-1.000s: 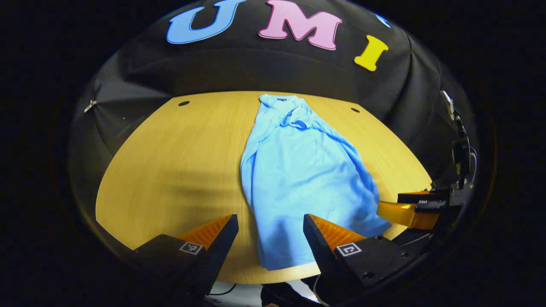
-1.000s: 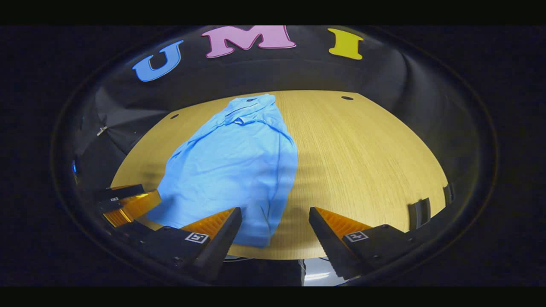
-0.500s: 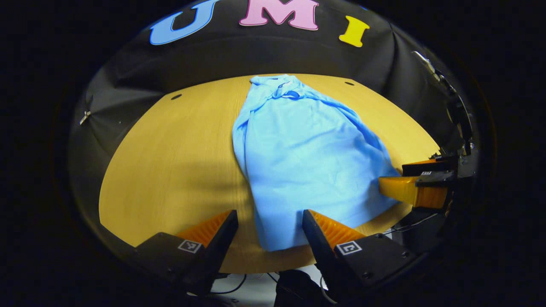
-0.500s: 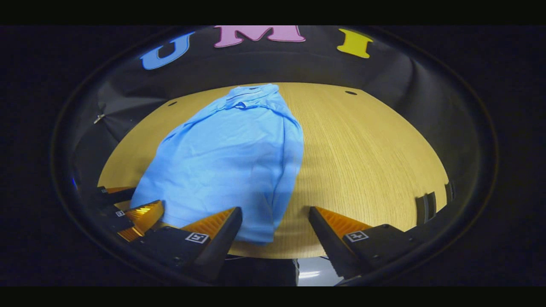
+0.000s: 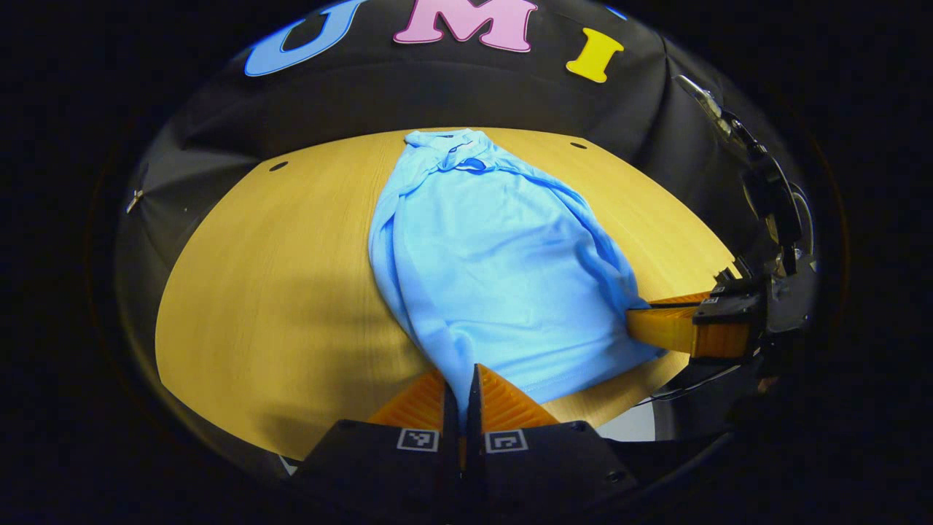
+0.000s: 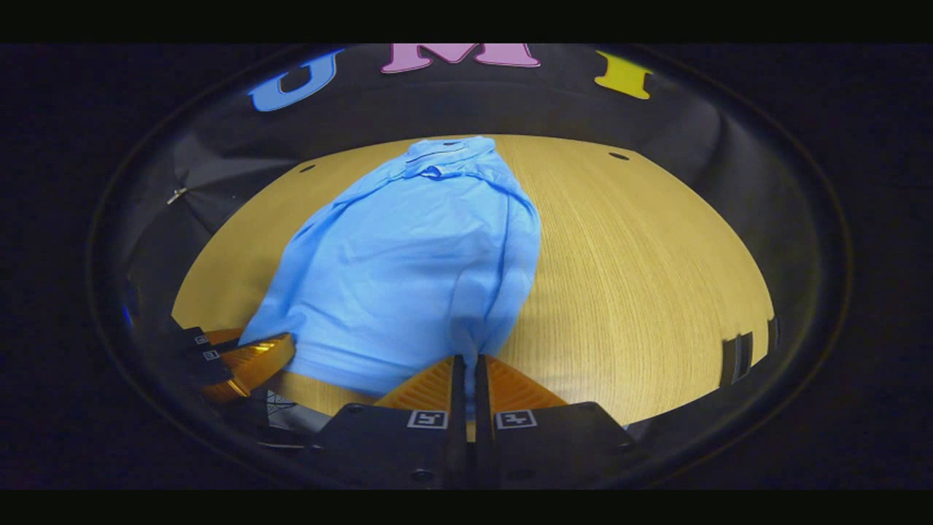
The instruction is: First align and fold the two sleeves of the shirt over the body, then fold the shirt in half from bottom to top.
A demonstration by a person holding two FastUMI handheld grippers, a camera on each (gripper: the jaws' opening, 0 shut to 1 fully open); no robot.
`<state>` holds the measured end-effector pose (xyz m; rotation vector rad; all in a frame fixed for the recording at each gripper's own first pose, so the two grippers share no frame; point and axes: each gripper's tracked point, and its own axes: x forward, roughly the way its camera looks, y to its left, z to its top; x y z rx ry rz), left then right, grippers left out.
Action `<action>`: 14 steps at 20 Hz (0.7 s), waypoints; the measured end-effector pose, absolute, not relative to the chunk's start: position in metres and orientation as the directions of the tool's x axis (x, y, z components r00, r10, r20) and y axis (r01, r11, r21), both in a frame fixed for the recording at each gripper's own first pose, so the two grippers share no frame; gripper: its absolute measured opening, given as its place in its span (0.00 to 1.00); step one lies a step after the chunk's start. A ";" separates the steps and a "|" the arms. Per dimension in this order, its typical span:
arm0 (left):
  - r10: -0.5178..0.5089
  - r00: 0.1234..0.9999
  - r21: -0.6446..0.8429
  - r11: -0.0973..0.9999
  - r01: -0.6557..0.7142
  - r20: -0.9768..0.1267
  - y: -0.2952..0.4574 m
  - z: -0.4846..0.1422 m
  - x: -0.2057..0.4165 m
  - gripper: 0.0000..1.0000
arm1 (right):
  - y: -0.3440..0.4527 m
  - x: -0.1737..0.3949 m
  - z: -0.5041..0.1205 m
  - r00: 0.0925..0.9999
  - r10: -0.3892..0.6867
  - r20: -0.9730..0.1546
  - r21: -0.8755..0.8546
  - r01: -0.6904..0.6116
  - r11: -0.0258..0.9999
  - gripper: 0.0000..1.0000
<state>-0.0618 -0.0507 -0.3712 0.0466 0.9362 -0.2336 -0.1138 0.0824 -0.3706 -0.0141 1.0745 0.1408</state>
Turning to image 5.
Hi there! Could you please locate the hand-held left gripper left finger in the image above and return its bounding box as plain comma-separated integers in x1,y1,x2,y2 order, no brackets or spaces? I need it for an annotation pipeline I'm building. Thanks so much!
290,368,462,511

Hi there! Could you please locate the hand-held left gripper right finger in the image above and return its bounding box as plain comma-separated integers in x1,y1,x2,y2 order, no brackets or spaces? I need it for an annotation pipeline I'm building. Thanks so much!
464,362,639,511

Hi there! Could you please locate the light blue T-shirt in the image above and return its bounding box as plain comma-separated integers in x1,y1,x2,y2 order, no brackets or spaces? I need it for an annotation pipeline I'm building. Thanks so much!
368,129,664,424

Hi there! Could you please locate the black backdrop cloth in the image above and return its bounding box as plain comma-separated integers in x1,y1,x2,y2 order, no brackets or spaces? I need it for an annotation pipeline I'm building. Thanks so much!
117,0,803,307

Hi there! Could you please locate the thin black cable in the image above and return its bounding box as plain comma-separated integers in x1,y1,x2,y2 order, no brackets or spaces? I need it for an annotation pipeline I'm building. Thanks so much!
633,363,743,407

